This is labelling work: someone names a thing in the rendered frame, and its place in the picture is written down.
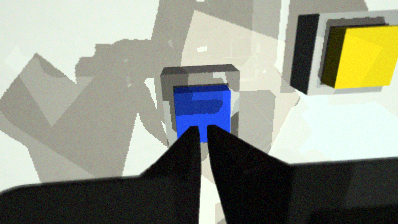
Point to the blue button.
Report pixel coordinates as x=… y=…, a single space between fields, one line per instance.
x=200 y=96

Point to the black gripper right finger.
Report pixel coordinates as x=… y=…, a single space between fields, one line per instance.
x=257 y=188

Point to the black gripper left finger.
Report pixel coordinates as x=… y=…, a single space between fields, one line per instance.
x=167 y=192

